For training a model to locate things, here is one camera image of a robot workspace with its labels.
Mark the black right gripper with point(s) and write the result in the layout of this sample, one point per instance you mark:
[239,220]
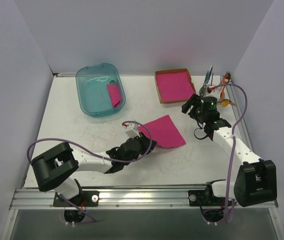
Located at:
[193,107]

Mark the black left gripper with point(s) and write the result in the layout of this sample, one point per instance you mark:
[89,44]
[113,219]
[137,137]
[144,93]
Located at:
[143,143]

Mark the pink paper napkin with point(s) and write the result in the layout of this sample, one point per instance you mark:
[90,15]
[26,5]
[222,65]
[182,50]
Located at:
[164,131]

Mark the orange plastic spoon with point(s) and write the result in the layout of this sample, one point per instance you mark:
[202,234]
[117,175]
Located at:
[226,102]

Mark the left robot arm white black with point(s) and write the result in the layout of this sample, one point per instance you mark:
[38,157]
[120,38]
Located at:
[54,167]

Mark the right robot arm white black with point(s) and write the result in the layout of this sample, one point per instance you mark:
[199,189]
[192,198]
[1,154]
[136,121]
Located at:
[255,182]

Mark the pink napkin stack in tray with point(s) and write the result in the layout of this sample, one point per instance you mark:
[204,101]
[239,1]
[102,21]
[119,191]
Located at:
[175,86]

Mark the brown cardboard napkin tray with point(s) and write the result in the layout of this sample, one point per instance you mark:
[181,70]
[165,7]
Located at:
[174,86]

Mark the rolled pink napkin in bin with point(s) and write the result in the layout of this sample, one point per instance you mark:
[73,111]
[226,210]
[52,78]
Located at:
[114,95]

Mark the white utensil holder cup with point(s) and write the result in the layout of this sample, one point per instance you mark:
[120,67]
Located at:
[216,92]

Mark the teal transparent plastic bin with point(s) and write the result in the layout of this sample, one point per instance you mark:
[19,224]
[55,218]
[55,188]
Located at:
[92,90]

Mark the aluminium front rail frame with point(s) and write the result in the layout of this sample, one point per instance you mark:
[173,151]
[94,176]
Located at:
[149,213]

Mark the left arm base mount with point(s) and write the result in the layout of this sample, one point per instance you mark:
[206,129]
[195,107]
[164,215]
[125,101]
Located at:
[75,209]

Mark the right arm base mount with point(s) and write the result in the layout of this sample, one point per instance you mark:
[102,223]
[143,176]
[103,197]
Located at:
[211,207]

